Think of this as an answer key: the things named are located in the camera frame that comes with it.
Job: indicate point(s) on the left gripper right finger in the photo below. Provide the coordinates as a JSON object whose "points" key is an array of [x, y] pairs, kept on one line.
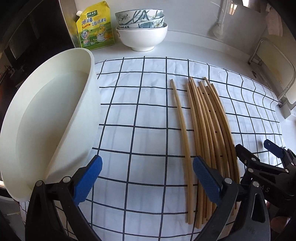
{"points": [[251, 222]]}

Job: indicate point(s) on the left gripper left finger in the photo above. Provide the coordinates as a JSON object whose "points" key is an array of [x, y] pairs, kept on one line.
{"points": [[43, 222]]}

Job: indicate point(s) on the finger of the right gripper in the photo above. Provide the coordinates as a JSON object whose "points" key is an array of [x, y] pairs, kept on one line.
{"points": [[279, 152], [247, 158]]}

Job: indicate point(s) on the separate wooden chopstick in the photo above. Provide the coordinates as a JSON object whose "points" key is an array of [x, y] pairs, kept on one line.
{"points": [[188, 165]]}

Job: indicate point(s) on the person's right hand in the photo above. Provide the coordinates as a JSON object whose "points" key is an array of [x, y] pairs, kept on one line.
{"points": [[272, 210]]}

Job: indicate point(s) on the white black grid cloth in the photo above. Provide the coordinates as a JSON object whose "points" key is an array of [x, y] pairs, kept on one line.
{"points": [[141, 192]]}

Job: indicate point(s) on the large white plastic basin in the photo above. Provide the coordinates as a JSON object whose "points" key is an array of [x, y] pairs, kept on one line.
{"points": [[51, 124]]}

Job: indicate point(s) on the pink hanging cloth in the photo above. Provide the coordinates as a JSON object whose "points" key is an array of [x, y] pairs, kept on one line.
{"points": [[274, 22]]}

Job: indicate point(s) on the white dish brush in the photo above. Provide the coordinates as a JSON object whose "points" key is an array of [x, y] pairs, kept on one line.
{"points": [[218, 27]]}

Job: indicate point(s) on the plain white ceramic bowl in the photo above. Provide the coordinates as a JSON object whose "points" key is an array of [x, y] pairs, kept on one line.
{"points": [[142, 40]]}

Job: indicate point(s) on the middle blue floral bowl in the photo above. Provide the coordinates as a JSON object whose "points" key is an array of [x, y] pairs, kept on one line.
{"points": [[154, 23]]}

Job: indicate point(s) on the blue floral bowl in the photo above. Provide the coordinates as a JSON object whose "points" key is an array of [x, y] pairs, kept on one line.
{"points": [[154, 23], [138, 15]]}

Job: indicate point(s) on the top blue floral bowl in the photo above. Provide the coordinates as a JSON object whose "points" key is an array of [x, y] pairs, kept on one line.
{"points": [[138, 15]]}

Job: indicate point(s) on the yellow green seasoning pouch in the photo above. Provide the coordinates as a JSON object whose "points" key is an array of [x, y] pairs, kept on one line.
{"points": [[94, 27]]}

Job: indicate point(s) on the metal dish rack frame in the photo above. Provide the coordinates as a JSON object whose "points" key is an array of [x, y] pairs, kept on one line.
{"points": [[278, 71]]}

